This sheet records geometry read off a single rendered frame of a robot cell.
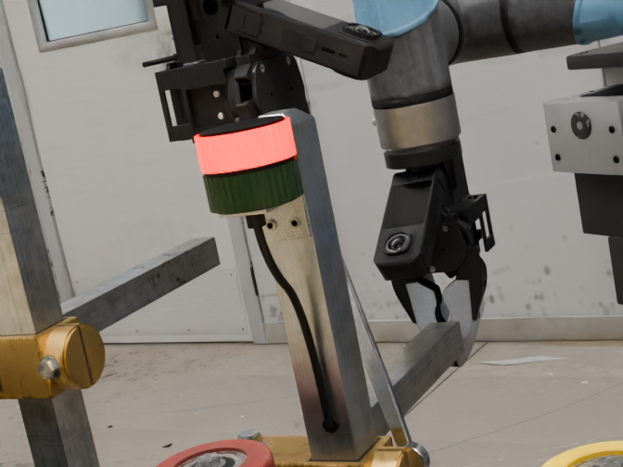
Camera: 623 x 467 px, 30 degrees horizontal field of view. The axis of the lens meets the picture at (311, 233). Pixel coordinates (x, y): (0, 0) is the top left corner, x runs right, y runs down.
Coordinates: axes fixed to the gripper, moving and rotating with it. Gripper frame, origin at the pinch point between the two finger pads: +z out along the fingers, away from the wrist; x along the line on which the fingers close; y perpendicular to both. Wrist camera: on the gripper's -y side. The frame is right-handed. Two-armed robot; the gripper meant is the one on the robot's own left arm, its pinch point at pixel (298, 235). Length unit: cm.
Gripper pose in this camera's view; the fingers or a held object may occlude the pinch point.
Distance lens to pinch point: 86.4
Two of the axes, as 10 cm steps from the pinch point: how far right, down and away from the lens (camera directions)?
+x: -4.4, 2.6, -8.6
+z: 1.9, 9.6, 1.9
